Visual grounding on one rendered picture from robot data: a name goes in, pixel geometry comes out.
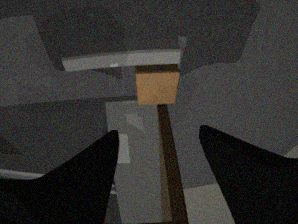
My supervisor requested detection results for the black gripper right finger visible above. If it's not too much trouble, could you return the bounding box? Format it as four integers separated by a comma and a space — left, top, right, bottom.
200, 124, 298, 224

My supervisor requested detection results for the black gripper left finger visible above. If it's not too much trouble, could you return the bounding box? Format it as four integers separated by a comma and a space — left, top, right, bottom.
0, 129, 120, 224

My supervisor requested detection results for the tan rectangular box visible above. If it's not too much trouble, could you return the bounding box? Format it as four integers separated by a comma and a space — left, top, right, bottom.
0, 39, 189, 224

